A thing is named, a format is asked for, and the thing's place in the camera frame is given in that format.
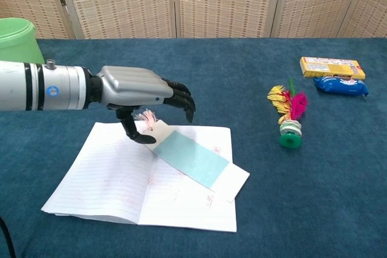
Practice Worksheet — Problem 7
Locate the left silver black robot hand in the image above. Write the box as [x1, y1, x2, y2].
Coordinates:
[90, 65, 197, 145]

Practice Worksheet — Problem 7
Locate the teal white tasselled bookmark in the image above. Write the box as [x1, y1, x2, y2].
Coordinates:
[134, 108, 251, 204]

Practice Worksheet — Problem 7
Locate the blue felt table cover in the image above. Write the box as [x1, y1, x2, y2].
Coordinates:
[0, 37, 387, 258]

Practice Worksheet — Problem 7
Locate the colourful feather shuttlecock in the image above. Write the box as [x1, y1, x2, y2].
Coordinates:
[266, 77, 310, 150]

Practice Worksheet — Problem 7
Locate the green plastic bucket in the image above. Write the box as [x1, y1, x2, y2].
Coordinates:
[0, 18, 45, 65]

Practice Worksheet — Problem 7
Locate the yellow cardboard box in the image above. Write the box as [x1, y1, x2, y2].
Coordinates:
[299, 56, 366, 80]

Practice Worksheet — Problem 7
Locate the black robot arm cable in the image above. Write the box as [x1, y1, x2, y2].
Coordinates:
[0, 215, 16, 258]

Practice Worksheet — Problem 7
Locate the blue cookie packet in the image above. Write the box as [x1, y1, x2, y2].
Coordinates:
[313, 76, 370, 98]

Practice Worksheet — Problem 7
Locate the white lined paper notebook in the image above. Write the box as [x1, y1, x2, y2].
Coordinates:
[41, 121, 238, 233]

